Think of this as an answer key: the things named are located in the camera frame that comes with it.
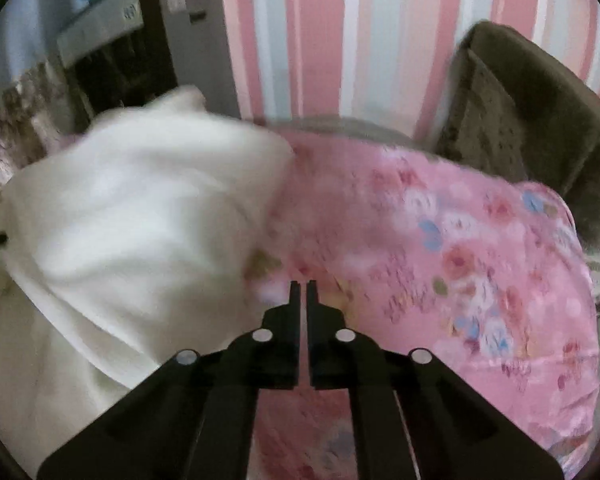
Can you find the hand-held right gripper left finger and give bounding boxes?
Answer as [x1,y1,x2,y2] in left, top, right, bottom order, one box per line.
[36,281,301,480]

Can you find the cream white hoodie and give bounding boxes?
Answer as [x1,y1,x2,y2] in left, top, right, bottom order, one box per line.
[0,85,296,461]

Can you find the pink floral bed sheet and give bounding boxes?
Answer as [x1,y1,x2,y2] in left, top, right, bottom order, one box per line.
[240,127,600,480]

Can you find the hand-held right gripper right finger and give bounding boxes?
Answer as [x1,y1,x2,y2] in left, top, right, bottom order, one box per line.
[307,281,563,480]

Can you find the black and white water dispenser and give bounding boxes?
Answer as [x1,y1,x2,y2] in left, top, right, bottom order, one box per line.
[55,0,241,121]

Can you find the brown padded headboard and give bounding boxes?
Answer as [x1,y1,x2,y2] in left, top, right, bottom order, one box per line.
[432,20,600,266]

